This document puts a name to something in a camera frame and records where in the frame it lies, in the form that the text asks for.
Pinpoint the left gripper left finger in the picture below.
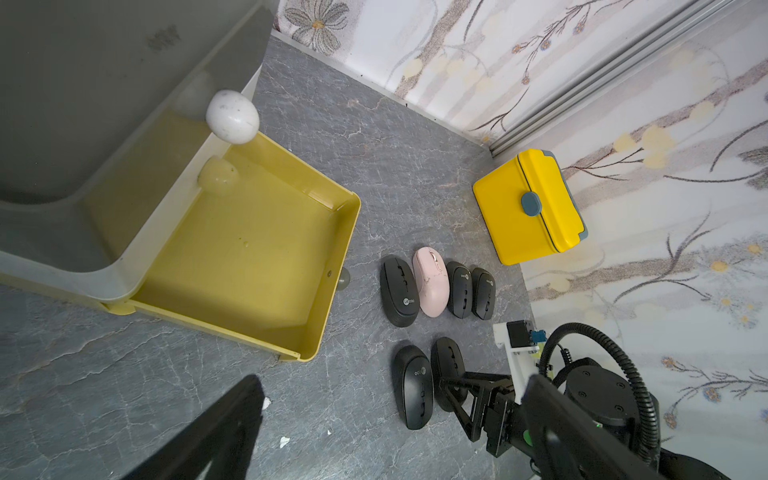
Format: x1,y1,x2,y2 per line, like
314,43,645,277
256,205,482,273
125,374,265,479

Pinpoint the pink computer mouse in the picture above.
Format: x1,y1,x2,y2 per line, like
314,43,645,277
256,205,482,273
412,246,450,318

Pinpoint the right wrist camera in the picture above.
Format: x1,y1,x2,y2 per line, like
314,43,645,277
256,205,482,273
493,320,547,404

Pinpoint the black computer mouse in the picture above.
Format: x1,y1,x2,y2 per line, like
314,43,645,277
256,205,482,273
446,261,473,319
471,267,496,320
431,337,465,412
391,344,434,430
380,255,420,328

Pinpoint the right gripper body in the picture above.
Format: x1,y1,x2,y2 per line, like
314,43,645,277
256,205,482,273
482,380,534,458

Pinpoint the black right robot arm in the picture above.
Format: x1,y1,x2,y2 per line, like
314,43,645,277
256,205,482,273
431,321,724,479

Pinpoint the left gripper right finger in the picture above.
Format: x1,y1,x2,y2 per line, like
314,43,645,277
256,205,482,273
522,374,660,479

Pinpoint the yellow lidded container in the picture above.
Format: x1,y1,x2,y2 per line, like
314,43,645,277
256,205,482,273
472,149,588,266

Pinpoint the yellow bottom drawer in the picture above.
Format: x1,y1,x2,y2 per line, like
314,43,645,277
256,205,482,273
107,135,361,362

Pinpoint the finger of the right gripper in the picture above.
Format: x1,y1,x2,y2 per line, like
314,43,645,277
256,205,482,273
440,371,513,390
441,389,486,442

